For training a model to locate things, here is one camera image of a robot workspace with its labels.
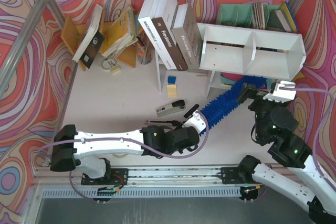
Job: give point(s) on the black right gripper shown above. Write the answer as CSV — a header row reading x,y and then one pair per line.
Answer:
x,y
255,97

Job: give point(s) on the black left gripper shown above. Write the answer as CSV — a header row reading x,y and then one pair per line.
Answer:
x,y
182,126

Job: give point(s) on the blue microfiber duster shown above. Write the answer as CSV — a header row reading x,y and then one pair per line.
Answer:
x,y
226,102

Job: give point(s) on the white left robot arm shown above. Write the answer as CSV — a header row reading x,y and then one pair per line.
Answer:
x,y
86,152

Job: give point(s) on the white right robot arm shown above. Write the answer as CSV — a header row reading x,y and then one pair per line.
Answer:
x,y
275,125

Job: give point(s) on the white bookshelf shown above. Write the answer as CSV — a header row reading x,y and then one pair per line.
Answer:
x,y
250,52

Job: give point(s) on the coloured paper sheets stack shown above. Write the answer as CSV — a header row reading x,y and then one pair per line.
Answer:
x,y
229,79

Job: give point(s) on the black and white utility knife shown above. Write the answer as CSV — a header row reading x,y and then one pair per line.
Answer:
x,y
174,123

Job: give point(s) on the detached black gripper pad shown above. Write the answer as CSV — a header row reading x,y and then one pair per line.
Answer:
x,y
191,111

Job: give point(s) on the grey and black stapler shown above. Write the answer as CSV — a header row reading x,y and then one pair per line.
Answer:
x,y
176,106

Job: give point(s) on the blue eraser block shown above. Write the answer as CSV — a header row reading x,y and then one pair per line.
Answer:
x,y
171,80

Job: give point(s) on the small white side shelf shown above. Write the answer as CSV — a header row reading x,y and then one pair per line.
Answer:
x,y
162,73

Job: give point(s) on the mint green file organizer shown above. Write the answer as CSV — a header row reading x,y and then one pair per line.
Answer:
x,y
243,15

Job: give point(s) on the blue yellow book in organizer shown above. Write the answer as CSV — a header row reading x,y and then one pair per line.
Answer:
x,y
286,18

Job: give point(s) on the clear pencil cup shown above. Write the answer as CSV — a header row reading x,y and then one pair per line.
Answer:
x,y
144,49

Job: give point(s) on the grey Lonely Ones book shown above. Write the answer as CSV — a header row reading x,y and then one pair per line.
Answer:
x,y
188,37

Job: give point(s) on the small brass padlock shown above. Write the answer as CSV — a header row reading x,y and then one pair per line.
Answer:
x,y
110,65

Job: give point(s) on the brown Fredonia book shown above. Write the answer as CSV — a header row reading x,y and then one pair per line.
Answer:
x,y
163,21

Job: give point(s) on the yellow worn books stack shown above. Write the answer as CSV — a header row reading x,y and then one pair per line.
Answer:
x,y
119,35

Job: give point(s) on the black and white leaning book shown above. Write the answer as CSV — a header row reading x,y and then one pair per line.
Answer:
x,y
90,39

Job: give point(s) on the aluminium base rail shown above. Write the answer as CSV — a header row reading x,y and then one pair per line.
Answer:
x,y
168,182

